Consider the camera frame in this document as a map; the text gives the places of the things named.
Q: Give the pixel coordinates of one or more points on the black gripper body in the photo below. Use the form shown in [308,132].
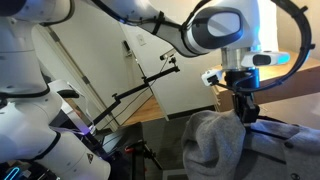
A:
[243,80]

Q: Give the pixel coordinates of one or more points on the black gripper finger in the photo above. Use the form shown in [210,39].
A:
[246,115]
[254,113]

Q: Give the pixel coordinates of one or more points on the gray knit sweater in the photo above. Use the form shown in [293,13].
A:
[213,146]

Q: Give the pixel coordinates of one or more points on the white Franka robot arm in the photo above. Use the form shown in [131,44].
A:
[26,133]

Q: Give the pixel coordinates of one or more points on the wooden dresser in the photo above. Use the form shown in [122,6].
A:
[300,91]

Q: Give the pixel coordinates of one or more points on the white paper lamp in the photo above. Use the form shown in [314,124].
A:
[268,26]

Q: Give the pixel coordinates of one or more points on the black tripod with red knob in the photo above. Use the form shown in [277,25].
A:
[135,160]

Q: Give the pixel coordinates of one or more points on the black flat stand base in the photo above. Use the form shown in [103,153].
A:
[120,136]

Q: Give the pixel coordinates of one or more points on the white door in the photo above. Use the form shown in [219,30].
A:
[93,50]

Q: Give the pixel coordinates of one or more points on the blue lit controller box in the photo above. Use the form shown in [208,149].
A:
[11,173]

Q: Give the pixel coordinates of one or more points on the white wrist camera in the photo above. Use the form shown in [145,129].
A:
[210,78]

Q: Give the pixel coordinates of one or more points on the gray stereo camera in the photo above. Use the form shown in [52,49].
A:
[165,56]

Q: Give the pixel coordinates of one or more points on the white light switch plate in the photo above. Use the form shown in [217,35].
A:
[141,39]

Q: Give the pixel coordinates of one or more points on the black camera boom stand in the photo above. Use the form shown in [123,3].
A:
[133,90]

